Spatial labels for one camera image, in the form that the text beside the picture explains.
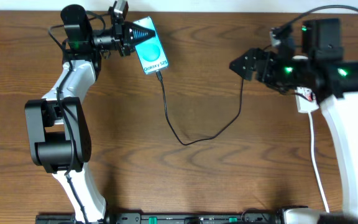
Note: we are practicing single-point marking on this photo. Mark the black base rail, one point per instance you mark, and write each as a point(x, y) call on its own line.
point(251, 216)

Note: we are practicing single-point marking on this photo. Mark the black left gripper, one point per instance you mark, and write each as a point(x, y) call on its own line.
point(123, 38)

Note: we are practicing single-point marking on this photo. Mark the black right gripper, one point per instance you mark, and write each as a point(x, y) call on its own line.
point(269, 58)

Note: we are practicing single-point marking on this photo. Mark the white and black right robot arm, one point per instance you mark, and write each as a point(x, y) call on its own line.
point(334, 83)

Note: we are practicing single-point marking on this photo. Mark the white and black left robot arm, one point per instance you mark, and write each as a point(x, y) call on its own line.
point(58, 134)

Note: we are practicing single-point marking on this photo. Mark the white USB charger adapter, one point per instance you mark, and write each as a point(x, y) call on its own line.
point(300, 57)

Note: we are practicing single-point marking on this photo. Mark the blue screen Galaxy smartphone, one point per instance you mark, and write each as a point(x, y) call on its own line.
point(151, 54)

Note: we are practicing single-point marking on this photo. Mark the white power strip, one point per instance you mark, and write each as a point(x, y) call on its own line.
point(305, 100)

